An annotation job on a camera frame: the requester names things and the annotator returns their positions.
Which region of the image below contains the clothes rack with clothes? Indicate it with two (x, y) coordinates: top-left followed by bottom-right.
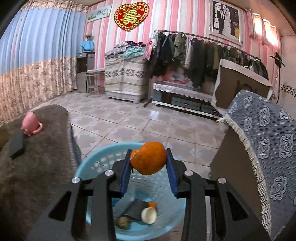
(149, 31), (269, 89)

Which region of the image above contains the low tv cabinet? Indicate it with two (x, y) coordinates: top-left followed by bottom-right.
(152, 81), (222, 119)

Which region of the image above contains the red gold heart decoration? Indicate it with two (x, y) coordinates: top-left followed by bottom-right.
(114, 2), (149, 32)

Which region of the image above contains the dried brown leaf trash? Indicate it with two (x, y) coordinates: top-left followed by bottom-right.
(115, 216), (131, 230)

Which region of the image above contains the framed wedding picture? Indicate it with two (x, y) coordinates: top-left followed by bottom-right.
(210, 1), (245, 46)

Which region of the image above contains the folding table leaning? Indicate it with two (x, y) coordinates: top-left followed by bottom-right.
(211, 59), (273, 115)

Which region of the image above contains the light blue laundry basket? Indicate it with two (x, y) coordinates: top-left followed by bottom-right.
(75, 142), (186, 240)

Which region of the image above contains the brown shaggy rug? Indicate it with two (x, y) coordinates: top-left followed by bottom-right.
(1, 104), (81, 240)

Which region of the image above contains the landscape wall picture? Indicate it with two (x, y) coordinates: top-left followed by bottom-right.
(87, 4), (112, 23)

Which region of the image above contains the pile of clothes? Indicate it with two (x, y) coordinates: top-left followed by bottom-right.
(104, 41), (146, 59)

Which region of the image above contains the blue covered water bottle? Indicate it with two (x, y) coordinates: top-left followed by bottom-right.
(80, 34), (95, 52)

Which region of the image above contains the orange peel piece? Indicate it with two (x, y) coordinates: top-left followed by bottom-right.
(130, 142), (167, 176)

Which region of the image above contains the cabinet with patterned cover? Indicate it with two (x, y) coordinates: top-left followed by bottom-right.
(104, 56), (149, 103)

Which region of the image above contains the blue patterned table cloth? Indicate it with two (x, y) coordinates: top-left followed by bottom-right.
(218, 90), (295, 240)

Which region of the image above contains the blue floral curtain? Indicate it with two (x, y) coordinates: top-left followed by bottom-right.
(1, 1), (88, 122)

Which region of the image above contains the white cup in basket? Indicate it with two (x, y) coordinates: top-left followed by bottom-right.
(140, 207), (158, 225)

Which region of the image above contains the small metal stool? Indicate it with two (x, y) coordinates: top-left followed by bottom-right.
(82, 68), (105, 94)

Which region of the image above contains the pink pig mug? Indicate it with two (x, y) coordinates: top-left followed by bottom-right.
(21, 111), (43, 137)

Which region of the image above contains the small orange peel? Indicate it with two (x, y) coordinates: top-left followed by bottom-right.
(148, 201), (157, 210)

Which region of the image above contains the black notebook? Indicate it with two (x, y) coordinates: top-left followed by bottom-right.
(9, 130), (25, 160)

